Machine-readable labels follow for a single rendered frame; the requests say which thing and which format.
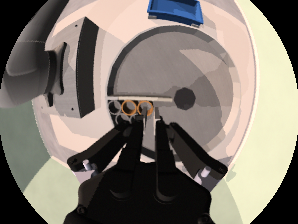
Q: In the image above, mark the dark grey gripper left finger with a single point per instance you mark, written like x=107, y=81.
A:
x=97, y=157

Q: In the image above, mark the blue shallow tray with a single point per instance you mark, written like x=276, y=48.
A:
x=167, y=10

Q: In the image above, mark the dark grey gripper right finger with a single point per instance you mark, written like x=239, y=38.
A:
x=203, y=168

